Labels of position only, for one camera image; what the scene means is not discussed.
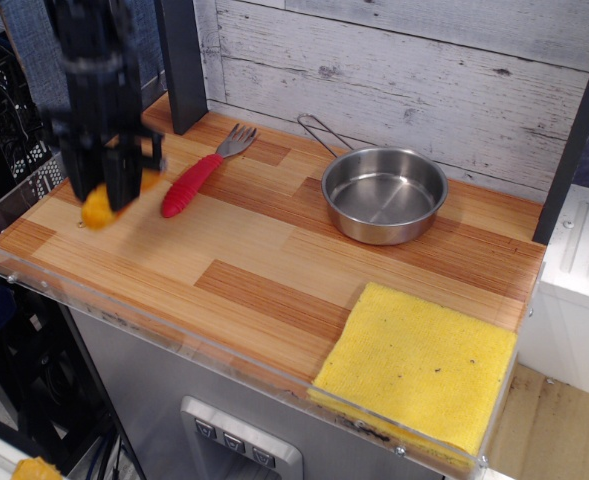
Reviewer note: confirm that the dark grey left post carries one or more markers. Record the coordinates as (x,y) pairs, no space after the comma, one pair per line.
(180,48)

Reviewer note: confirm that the white plastic block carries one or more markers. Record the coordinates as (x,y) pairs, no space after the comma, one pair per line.
(554,338)

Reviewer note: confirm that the stainless steel pan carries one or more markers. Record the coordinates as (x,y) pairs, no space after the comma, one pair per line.
(382,195)

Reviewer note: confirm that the orange plush fried shrimp toy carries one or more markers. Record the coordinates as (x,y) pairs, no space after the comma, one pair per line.
(97,213)

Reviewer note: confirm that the black equipment rack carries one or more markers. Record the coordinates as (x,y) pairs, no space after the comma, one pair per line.
(22,150)

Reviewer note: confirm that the stainless steel cabinet panel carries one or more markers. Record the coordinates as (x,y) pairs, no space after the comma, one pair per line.
(192,411)

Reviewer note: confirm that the dark grey post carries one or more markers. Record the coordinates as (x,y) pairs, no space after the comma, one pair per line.
(180,48)
(565,172)

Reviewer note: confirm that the yellow cloth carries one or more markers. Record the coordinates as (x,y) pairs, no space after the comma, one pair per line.
(417,372)

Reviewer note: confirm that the clear acrylic table guard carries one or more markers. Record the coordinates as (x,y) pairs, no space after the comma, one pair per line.
(253,276)

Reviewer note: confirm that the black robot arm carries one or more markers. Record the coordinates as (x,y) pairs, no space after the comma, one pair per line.
(93,29)

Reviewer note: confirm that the red handled metal fork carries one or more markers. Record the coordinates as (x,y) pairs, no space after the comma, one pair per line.
(187,186)

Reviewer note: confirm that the dark grey right post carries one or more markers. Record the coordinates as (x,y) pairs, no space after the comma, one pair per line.
(565,172)

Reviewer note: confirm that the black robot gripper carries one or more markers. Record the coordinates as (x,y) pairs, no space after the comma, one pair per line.
(104,101)

